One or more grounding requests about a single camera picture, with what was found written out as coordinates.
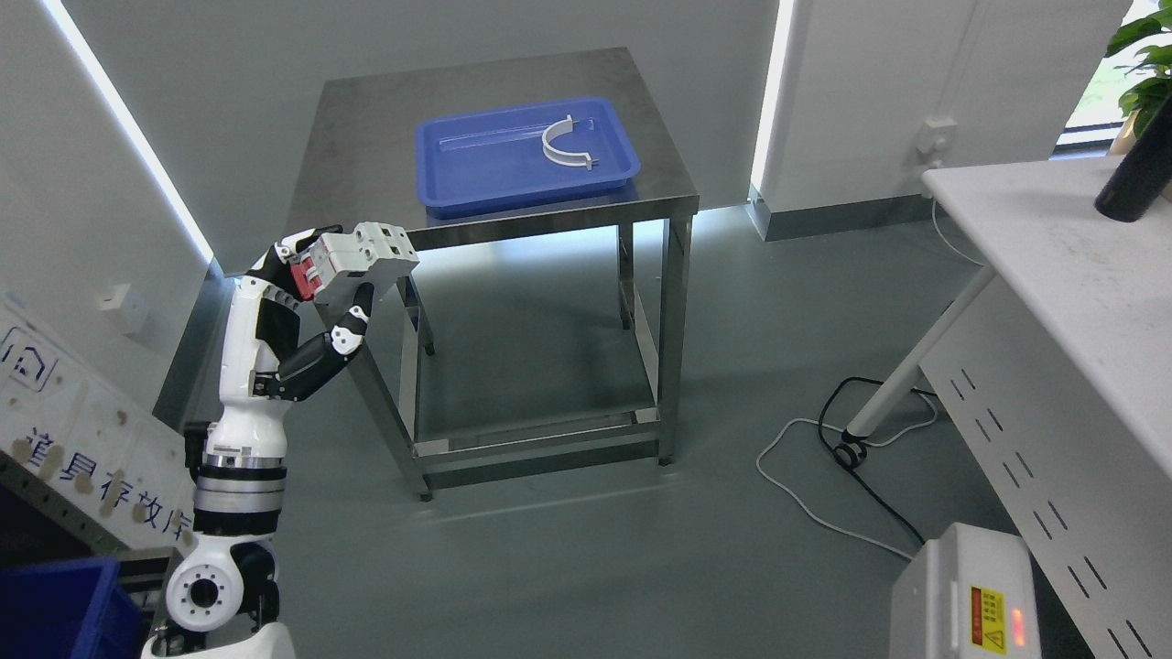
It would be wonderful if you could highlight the black cylindrical object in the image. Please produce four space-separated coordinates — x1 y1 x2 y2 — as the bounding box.
1093 102 1171 222

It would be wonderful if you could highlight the stainless steel table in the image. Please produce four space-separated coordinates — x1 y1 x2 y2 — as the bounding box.
288 46 700 500

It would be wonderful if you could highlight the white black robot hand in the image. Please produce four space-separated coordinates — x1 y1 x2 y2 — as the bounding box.
203 224 376 473

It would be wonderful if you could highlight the black cable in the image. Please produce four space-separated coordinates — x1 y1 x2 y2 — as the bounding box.
818 376 936 546

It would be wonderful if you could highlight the grey circuit breaker red switch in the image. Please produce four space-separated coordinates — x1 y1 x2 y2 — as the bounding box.
289 220 420 305

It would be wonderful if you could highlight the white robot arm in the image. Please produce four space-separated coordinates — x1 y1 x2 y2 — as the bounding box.
141 456 297 658

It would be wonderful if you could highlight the blue plastic tray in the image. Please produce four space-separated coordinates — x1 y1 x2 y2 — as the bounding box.
415 95 642 220

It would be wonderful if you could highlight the white wall box left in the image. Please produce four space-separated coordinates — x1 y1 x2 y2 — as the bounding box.
97 283 151 335

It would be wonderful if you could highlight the white desk top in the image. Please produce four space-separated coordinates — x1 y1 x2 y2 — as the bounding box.
922 156 1171 473

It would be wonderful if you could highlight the green potted plant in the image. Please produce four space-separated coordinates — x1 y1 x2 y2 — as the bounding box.
1104 1 1171 156

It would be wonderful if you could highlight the blue bin at corner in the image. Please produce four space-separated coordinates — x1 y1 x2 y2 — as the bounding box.
1 557 142 658

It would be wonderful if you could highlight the white table leg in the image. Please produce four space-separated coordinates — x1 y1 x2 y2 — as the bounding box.
841 265 995 443

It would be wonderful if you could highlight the white cable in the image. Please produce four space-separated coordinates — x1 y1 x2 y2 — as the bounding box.
756 389 939 561

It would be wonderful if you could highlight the white wall socket right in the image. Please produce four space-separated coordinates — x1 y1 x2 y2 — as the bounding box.
914 117 958 156

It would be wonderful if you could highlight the white printed board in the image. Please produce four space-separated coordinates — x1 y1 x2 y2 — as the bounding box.
1 297 196 553

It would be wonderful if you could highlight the white semicircular pipe clamp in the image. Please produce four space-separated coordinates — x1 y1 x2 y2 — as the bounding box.
541 115 601 172

